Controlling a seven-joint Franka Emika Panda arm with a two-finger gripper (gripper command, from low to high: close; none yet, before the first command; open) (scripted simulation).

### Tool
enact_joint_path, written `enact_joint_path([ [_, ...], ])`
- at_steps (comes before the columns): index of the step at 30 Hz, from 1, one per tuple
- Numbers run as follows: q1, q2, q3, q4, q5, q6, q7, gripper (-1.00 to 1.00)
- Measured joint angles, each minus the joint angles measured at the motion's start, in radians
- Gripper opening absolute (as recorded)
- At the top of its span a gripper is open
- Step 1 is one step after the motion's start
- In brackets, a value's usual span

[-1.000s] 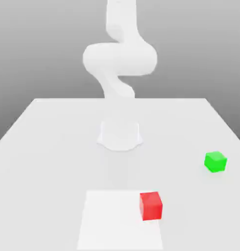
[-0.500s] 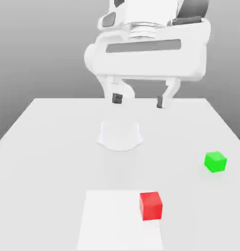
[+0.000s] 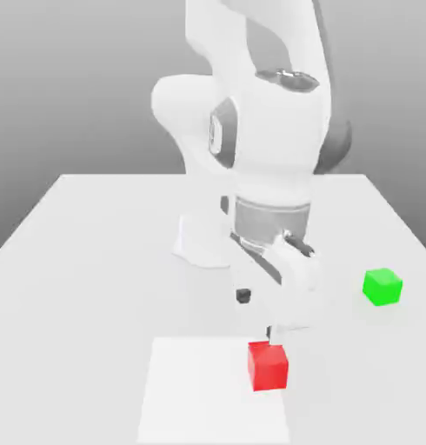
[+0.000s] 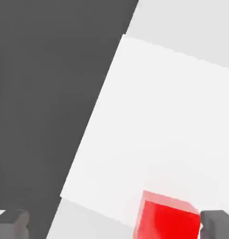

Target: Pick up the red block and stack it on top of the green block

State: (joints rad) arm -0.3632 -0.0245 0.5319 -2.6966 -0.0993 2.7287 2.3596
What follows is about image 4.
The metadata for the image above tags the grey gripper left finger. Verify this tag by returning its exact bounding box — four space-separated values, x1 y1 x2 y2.
0 209 30 239

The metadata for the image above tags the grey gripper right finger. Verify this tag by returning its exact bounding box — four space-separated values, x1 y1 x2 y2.
199 210 229 239

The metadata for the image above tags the small red cube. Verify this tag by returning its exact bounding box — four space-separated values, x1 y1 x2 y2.
133 190 203 239

